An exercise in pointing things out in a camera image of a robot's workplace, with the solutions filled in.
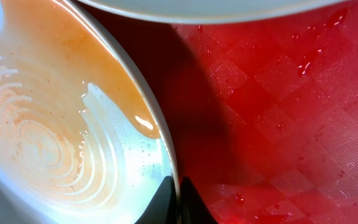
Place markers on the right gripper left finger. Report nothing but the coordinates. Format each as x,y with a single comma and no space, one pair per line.
162,208

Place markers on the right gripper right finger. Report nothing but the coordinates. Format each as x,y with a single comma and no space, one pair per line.
194,210

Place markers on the white plate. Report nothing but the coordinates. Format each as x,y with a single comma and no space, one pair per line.
82,139
206,11

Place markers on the red plastic tray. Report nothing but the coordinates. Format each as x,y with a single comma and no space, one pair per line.
263,115

